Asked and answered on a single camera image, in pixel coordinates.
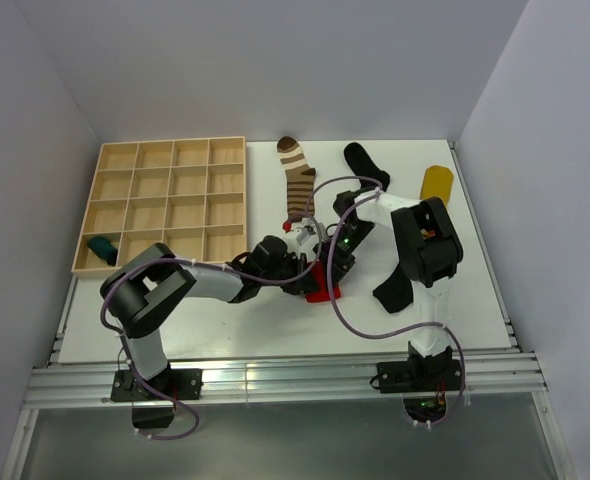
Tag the brown striped sock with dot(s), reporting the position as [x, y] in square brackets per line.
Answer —
[300, 178]

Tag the plain black sock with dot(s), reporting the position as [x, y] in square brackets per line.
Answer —
[395, 293]

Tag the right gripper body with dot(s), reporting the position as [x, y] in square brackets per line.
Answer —
[349, 239]

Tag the wooden compartment tray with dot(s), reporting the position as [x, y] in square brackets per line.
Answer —
[189, 194]

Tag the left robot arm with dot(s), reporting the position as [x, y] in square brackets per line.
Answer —
[146, 290]

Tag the black sock with white stripes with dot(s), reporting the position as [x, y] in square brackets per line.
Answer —
[362, 165]

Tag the dark teal sock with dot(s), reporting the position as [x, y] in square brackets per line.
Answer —
[103, 248]

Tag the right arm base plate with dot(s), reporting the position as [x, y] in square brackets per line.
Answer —
[418, 375]

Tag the red sock with white bear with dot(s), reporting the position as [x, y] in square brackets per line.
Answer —
[320, 294]

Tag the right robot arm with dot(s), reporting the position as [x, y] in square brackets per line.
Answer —
[429, 252]

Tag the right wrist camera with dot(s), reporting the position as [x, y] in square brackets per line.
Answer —
[320, 231]

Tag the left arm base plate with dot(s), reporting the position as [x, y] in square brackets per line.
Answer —
[179, 384]

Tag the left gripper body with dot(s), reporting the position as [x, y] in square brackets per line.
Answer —
[292, 263]

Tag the yellow sock with cartoon face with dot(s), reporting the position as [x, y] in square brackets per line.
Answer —
[437, 182]

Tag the aluminium mounting rail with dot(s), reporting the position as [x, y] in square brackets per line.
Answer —
[319, 378]

